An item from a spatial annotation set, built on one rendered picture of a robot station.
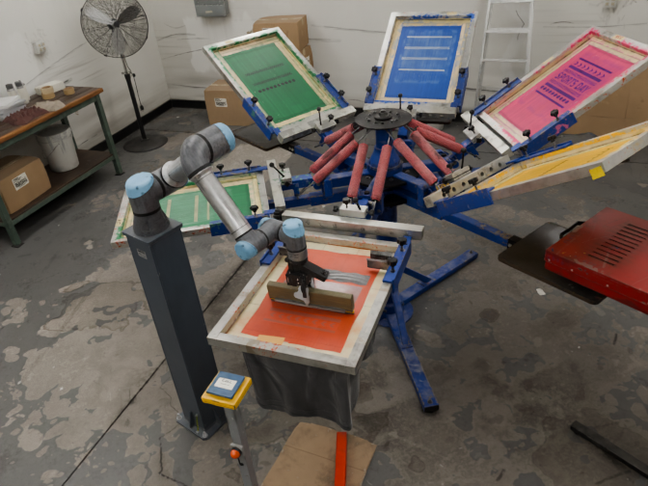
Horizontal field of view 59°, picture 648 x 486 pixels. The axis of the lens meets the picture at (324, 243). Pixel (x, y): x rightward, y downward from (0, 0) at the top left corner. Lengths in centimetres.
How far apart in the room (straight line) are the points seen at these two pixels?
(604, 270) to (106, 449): 251
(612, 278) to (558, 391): 120
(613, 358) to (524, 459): 91
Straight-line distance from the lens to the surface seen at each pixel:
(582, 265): 233
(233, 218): 206
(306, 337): 217
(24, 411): 377
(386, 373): 334
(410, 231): 258
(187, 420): 328
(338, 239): 263
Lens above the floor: 241
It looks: 33 degrees down
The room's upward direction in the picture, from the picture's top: 6 degrees counter-clockwise
